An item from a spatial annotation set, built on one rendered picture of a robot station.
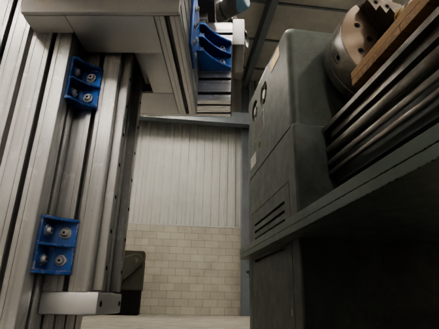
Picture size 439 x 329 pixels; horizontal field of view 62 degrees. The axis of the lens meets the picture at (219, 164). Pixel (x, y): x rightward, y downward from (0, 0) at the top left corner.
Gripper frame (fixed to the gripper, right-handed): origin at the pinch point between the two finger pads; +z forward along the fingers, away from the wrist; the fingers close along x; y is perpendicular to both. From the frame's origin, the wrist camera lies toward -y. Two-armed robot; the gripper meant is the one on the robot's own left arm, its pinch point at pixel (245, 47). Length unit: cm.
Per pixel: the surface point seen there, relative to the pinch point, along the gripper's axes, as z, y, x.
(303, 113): -21, 78, 26
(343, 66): -26, 71, 42
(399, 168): -56, 127, 46
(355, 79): -35, 86, 44
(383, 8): -31, 61, 57
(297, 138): -21, 86, 23
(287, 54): -27, 55, 27
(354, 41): -29, 66, 47
